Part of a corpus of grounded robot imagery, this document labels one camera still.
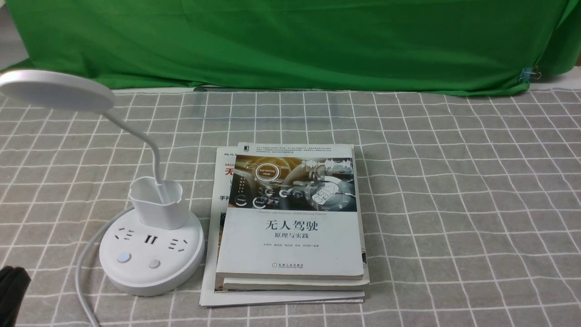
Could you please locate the white lamp power cable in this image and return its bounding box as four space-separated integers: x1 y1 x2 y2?
75 207 135 327

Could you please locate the top self-driving book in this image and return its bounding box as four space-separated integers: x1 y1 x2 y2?
216 143 365 280

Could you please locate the bottom white magazine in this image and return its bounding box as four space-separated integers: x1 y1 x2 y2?
199 147 365 307

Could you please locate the white desk lamp socket base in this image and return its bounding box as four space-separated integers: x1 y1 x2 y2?
0 69 205 297

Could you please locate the green backdrop cloth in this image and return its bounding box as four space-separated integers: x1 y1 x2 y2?
5 0 580 96

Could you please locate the grey checked tablecloth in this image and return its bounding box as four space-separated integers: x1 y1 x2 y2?
0 90 581 327

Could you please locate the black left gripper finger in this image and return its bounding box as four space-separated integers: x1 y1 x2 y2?
0 266 31 327

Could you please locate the blue binder clip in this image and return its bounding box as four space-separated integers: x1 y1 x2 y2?
518 66 542 84

